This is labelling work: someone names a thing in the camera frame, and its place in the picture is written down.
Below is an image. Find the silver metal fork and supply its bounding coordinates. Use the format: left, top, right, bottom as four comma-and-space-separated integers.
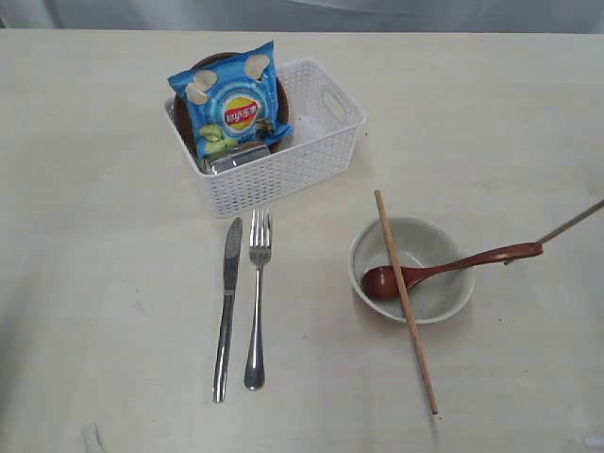
243, 209, 272, 391

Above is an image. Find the silver table knife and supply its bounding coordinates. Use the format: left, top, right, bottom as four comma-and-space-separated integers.
212, 217, 243, 403

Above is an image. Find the wooden chopstick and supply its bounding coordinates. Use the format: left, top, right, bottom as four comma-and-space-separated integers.
374, 190, 439, 415
538, 199, 604, 244

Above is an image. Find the red-brown wooden spoon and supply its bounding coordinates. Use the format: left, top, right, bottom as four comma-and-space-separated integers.
361, 242, 543, 300

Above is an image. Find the white speckled bowl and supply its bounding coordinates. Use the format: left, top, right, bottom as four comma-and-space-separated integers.
348, 217, 474, 325

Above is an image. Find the silver foil packet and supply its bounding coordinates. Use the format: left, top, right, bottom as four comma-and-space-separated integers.
197, 142, 270, 175

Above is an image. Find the white perforated plastic basket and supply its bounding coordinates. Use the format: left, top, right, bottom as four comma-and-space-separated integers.
163, 59, 366, 218

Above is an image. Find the blue chips bag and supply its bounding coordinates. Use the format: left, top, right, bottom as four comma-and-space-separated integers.
168, 41, 294, 159

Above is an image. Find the brown round plate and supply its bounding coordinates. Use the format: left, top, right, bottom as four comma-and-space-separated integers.
167, 52, 290, 159

